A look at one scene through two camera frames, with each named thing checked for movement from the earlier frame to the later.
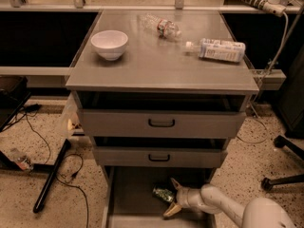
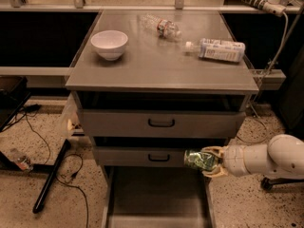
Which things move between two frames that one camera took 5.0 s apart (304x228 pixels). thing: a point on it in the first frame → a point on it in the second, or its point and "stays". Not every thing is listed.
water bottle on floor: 22,161 stays
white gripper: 182,197 → 235,160
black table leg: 49,170 stays
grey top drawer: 161,123 stays
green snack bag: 163,194 → 205,161
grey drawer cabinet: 161,93 stays
